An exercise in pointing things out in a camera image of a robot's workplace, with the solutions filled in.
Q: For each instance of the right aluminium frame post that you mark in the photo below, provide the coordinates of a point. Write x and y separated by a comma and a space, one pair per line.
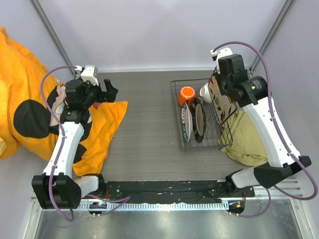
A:
281, 16

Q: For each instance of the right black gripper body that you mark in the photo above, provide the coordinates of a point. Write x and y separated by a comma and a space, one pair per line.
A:
225, 85

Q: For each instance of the orange mug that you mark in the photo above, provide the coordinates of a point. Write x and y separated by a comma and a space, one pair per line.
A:
186, 95

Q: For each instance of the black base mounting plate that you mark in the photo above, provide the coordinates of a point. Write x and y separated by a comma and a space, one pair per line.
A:
169, 192

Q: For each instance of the black wire dish rack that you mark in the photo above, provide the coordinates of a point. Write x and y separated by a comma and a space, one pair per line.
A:
216, 135

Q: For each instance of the white ribbed bowl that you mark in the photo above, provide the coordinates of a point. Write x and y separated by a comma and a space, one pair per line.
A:
205, 94

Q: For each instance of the square floral plate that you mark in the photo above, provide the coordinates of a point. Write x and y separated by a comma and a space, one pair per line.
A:
223, 105

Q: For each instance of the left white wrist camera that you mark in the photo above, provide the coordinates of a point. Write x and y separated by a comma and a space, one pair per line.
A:
88, 74

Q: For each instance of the slotted white cable duct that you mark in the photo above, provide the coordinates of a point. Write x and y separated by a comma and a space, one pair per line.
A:
87, 206

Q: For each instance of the orange cartoon mouse cloth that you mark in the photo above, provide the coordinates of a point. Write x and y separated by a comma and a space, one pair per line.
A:
31, 101

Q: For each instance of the aluminium frame post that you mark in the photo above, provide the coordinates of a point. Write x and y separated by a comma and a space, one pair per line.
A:
281, 16
50, 30

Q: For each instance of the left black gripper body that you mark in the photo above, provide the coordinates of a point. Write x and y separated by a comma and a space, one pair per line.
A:
93, 94

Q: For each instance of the left aluminium frame post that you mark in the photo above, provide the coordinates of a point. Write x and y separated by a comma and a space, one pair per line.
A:
50, 30

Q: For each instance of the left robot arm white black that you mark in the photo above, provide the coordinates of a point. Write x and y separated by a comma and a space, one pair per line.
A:
55, 188

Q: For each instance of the brown rimmed round plate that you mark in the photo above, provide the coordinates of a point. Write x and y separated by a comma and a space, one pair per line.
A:
198, 120

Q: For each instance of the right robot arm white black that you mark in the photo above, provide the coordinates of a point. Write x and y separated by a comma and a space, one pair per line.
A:
252, 95

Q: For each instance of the green rimmed white plate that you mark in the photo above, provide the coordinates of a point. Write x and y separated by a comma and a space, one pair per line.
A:
186, 122

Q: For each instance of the olive green cloth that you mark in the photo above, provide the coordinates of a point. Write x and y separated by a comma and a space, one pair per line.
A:
247, 147

